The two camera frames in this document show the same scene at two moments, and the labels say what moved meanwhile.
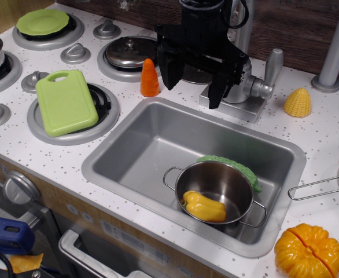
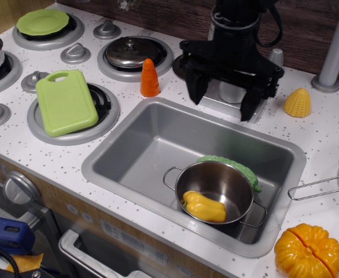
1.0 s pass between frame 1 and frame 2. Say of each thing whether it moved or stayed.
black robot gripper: moved
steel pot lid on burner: stayed
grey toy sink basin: stayed
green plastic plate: stayed
